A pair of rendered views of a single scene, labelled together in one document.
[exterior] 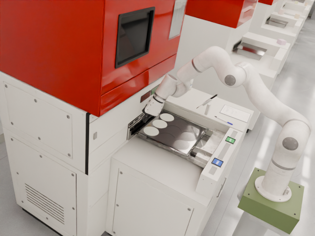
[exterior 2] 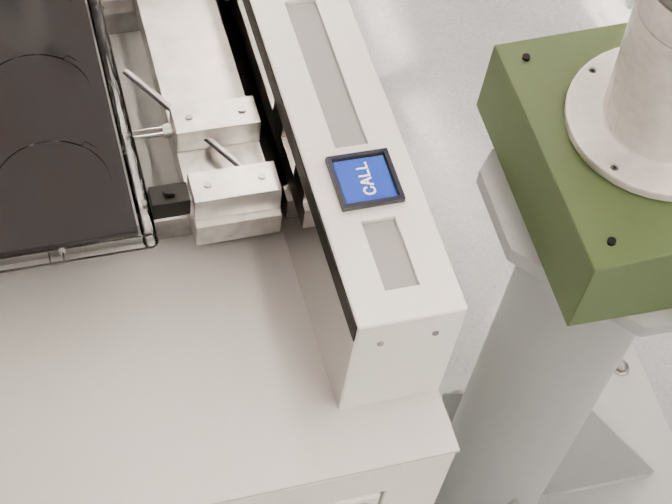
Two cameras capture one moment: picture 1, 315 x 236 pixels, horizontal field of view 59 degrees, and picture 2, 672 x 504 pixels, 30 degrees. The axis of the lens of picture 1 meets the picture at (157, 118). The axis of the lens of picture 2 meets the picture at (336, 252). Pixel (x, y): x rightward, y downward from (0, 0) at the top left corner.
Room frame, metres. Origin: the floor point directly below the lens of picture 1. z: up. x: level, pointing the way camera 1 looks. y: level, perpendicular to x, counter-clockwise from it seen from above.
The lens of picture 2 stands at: (0.78, 0.13, 1.80)
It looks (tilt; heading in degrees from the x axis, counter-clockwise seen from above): 55 degrees down; 312
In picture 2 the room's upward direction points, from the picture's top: 11 degrees clockwise
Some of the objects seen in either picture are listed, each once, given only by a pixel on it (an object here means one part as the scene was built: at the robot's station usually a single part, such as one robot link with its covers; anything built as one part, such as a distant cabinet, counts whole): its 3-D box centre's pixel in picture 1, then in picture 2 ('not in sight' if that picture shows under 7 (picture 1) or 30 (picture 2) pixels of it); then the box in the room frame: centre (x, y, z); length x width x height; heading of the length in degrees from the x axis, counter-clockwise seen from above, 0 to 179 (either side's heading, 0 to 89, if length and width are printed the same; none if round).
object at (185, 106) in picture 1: (206, 113); not in sight; (1.86, -0.37, 0.89); 0.62 x 0.35 x 0.14; 67
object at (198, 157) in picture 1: (202, 158); (234, 190); (1.31, -0.31, 0.89); 0.08 x 0.03 x 0.03; 67
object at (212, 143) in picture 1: (210, 149); (197, 83); (1.45, -0.37, 0.87); 0.36 x 0.08 x 0.03; 157
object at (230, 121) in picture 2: (206, 151); (215, 123); (1.38, -0.34, 0.89); 0.08 x 0.03 x 0.03; 67
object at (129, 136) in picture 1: (146, 119); not in sight; (1.61, 0.08, 0.89); 0.44 x 0.02 x 0.10; 157
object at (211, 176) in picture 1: (221, 159); (316, 116); (1.34, -0.43, 0.89); 0.55 x 0.09 x 0.14; 157
